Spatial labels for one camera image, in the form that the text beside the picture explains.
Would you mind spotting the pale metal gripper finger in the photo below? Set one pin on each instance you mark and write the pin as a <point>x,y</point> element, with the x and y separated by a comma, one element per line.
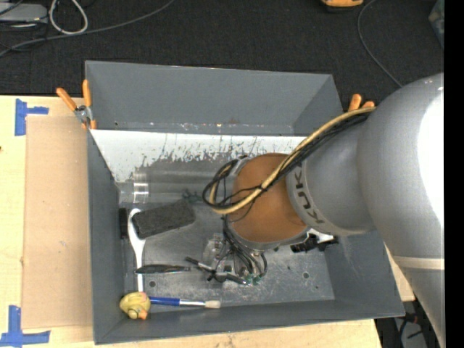
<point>197,262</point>
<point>226,278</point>

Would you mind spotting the black pointed flat tool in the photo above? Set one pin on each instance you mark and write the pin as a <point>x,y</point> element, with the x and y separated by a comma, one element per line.
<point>163,269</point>

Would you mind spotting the dark grey sponge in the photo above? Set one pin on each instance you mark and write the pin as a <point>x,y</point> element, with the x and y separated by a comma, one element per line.
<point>163,219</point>

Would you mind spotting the white plastic utensil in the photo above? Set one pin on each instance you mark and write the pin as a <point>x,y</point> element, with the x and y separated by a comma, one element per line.
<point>137,247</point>

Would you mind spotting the yellow toy duck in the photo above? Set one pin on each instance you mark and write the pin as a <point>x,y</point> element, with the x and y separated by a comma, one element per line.
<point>135,305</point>

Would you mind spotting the clear plastic tube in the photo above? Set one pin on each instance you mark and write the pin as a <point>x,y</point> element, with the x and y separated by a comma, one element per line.
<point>163,185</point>

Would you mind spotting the brown cardboard board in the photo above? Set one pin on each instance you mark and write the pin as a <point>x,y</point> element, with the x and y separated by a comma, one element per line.
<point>54,223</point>

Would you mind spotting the grey metal bin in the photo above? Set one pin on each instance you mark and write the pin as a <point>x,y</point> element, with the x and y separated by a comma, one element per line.
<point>217,96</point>

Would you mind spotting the black cylinder on white bracket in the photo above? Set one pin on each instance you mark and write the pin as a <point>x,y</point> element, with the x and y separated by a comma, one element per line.
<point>311,243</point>

